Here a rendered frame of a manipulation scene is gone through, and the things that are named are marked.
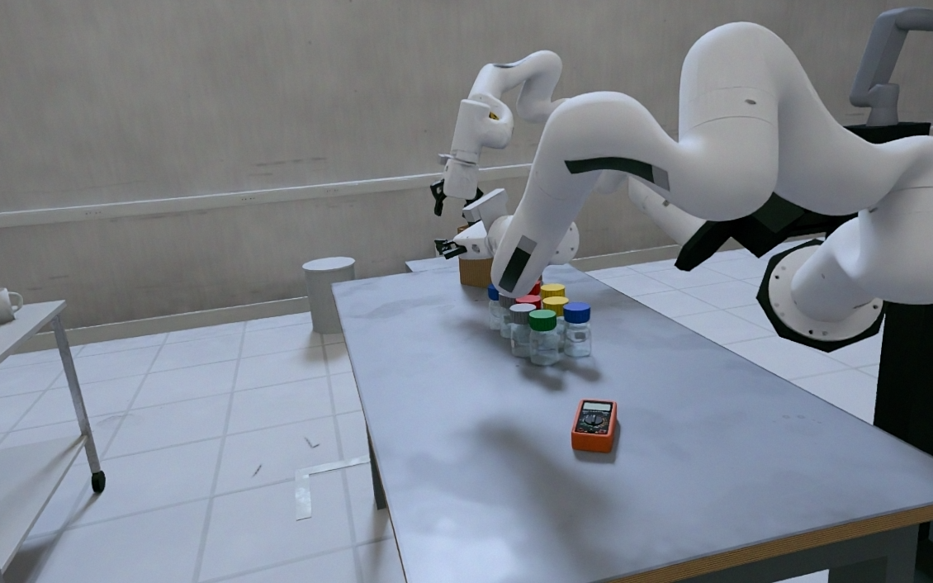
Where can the orange digital multimeter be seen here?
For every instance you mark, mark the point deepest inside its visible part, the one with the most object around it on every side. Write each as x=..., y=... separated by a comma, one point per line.
x=594, y=426

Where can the glass bottle with yellow cap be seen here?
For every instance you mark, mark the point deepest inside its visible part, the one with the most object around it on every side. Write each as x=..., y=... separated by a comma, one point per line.
x=550, y=290
x=556, y=304

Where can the brown cardboard box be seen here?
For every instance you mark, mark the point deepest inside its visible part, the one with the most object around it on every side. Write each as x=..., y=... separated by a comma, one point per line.
x=474, y=272

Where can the glass bottle with blue cap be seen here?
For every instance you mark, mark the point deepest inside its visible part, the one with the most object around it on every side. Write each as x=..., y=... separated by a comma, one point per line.
x=494, y=308
x=577, y=330

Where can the clear glass bottle with green cap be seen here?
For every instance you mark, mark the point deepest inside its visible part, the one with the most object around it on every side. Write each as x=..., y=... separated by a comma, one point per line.
x=543, y=338

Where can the clear glass bottle with white cap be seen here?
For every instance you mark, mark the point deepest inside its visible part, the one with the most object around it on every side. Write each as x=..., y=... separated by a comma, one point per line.
x=505, y=321
x=520, y=329

